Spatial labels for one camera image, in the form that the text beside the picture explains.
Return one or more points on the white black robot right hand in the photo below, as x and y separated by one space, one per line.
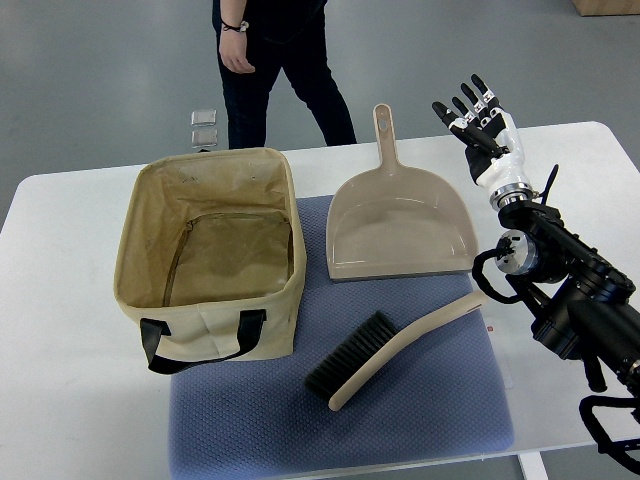
493 148

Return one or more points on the beige hand broom black bristles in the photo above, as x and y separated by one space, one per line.
356 360

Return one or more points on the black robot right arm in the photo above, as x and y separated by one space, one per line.
579 301

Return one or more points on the beige plastic dustpan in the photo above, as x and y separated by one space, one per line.
395 220

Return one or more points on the cardboard box corner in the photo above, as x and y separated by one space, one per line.
607 7

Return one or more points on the person in black clothes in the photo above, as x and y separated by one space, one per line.
258 40

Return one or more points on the lower silver floor plate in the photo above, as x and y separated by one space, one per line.
204 137

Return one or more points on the silver floor plate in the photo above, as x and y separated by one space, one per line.
204 137
203 117

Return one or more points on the upper silver floor plate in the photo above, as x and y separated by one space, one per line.
203 117

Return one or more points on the white table leg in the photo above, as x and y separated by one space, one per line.
532 466

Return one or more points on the blue-grey quilted mat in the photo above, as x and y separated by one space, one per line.
442 396

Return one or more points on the beige fabric bag black handle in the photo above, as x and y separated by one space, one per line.
212 262

